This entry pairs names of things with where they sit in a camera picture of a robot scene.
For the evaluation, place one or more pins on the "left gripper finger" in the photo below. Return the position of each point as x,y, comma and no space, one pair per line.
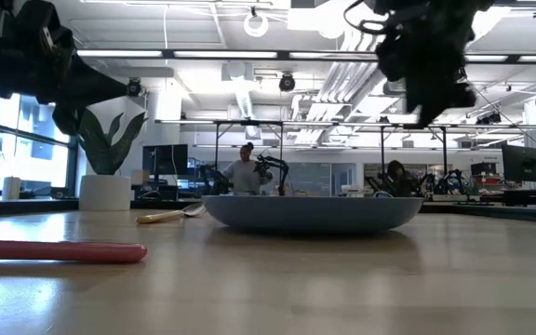
69,118
91,86

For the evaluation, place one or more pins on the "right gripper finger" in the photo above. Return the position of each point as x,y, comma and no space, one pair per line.
440,114
420,117

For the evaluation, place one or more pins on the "black background robot arm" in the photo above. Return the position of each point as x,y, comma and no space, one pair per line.
451,181
217,181
275,165

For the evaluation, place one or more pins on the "green snake plant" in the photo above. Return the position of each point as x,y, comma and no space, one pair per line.
105,149

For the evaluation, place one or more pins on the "black track light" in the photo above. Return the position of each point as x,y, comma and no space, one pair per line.
489,119

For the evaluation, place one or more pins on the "person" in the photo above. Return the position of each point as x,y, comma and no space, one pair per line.
398,179
245,174

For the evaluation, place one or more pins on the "white plant pot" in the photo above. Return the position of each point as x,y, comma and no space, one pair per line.
105,193

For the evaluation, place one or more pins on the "red storage bin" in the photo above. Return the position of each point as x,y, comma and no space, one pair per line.
490,180

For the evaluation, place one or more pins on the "white cylinder container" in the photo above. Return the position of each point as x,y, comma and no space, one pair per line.
11,188

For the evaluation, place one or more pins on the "beige box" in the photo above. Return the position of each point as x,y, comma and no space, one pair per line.
140,177

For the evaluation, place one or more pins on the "black computer monitor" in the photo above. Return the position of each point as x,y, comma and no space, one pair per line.
165,159
523,163

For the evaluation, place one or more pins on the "long linear ceiling light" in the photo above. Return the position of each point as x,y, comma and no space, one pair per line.
226,54

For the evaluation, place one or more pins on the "blue plate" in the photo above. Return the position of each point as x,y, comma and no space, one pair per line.
312,214

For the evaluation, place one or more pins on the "black workstation frame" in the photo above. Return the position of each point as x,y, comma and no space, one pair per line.
249,123
444,149

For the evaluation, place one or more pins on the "black ceiling camera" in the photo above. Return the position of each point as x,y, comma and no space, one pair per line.
133,87
287,82

